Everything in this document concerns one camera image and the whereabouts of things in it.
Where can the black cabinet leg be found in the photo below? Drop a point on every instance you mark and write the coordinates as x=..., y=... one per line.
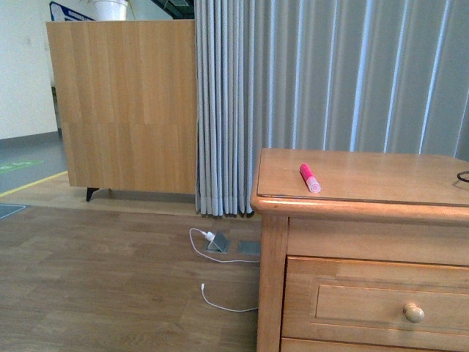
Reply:
x=89, y=193

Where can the white charger plug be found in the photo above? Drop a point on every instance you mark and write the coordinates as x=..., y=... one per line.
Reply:
x=209, y=236

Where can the light wooden cabinet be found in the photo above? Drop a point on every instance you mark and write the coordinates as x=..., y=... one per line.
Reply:
x=126, y=94

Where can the pink marker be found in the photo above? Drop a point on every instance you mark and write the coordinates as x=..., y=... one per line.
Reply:
x=310, y=179

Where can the grey curtain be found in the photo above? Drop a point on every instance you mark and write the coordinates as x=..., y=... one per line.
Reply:
x=359, y=76

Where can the open metal floor socket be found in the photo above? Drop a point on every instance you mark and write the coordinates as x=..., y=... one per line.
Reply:
x=219, y=245

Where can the closed metal floor plate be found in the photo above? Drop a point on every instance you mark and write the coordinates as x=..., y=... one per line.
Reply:
x=249, y=247

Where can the wooden nightstand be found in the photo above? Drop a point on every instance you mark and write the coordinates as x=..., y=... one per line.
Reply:
x=384, y=207

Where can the white plant pot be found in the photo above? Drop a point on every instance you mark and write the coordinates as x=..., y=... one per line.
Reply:
x=111, y=10

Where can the blue wall sign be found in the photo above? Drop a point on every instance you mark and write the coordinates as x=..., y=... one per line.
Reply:
x=60, y=12

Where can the wooden drawer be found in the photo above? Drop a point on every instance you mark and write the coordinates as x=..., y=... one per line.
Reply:
x=362, y=302
x=289, y=344

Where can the round wooden drawer knob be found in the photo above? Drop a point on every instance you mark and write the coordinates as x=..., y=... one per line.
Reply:
x=413, y=313

